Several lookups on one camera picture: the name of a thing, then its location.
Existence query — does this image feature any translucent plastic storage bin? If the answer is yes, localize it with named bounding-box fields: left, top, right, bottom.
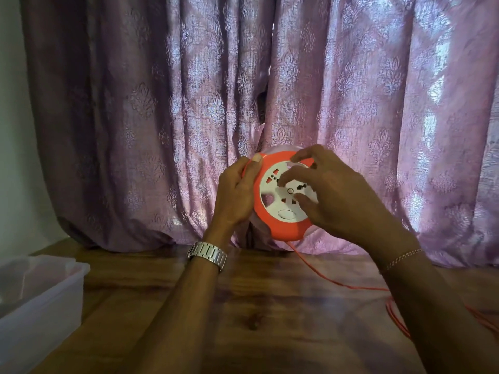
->
left=0, top=255, right=91, bottom=374

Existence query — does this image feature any person's left forearm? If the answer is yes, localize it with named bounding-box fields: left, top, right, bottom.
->
left=119, top=238, right=234, bottom=374

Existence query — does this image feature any person's left hand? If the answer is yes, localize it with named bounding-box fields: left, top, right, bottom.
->
left=203, top=153, right=263, bottom=242

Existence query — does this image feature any thin chain bracelet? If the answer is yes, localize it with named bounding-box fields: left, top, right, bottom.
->
left=379, top=249, right=424, bottom=275

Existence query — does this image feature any person's right forearm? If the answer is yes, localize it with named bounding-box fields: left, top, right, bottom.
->
left=374, top=241, right=499, bottom=374

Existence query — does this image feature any silver metal wristwatch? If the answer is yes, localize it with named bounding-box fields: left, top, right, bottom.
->
left=187, top=241, right=228, bottom=273

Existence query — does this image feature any orange power cord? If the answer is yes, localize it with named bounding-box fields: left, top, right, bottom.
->
left=286, top=241, right=499, bottom=341

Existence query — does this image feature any orange round extension cord reel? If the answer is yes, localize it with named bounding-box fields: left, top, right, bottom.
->
left=242, top=145, right=319, bottom=242

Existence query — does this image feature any person's right hand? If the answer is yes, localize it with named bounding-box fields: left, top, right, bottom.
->
left=276, top=144, right=418, bottom=256

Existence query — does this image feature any pink patterned curtain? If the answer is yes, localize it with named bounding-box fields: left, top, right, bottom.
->
left=234, top=0, right=499, bottom=268
left=19, top=0, right=275, bottom=253

